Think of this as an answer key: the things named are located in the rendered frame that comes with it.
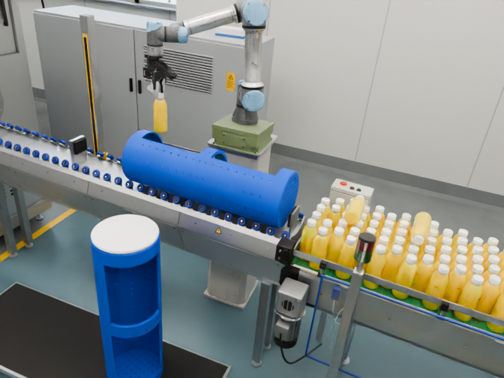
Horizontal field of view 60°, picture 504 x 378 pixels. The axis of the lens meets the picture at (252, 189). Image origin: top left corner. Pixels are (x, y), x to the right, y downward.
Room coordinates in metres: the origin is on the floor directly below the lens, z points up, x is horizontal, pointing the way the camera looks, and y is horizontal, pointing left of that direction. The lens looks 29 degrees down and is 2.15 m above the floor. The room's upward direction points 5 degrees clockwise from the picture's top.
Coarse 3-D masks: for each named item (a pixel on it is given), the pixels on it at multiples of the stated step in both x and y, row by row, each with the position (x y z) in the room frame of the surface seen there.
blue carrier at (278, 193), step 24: (144, 144) 2.02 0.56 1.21; (144, 168) 1.95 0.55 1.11; (168, 168) 1.91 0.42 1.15; (192, 168) 1.88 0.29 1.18; (216, 168) 1.85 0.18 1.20; (240, 168) 1.84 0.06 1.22; (168, 192) 1.95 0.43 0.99; (192, 192) 1.85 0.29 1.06; (216, 192) 1.79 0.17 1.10; (240, 192) 1.76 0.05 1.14; (264, 192) 1.73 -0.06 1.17; (288, 192) 1.78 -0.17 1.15; (264, 216) 1.70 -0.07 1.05; (288, 216) 1.83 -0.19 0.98
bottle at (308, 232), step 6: (306, 228) 1.62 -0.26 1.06; (312, 228) 1.62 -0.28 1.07; (306, 234) 1.61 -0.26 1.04; (312, 234) 1.60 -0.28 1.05; (306, 240) 1.60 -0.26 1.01; (312, 240) 1.60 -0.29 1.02; (300, 246) 1.62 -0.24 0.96; (306, 246) 1.60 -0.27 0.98; (306, 252) 1.60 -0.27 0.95; (300, 258) 1.61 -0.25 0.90
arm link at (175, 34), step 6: (168, 30) 2.14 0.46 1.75; (174, 30) 2.15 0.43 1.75; (180, 30) 2.15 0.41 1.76; (186, 30) 2.16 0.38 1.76; (168, 36) 2.13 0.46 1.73; (174, 36) 2.14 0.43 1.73; (180, 36) 2.14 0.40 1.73; (186, 36) 2.15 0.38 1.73; (168, 42) 2.15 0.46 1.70; (174, 42) 2.15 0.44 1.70; (180, 42) 2.16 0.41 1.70; (186, 42) 2.17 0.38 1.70
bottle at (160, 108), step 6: (156, 102) 2.12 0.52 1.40; (162, 102) 2.13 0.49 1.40; (156, 108) 2.11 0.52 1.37; (162, 108) 2.12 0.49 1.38; (156, 114) 2.12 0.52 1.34; (162, 114) 2.12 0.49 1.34; (156, 120) 2.12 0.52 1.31; (162, 120) 2.12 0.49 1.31; (156, 126) 2.12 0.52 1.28; (162, 126) 2.12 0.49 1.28; (162, 132) 2.12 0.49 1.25
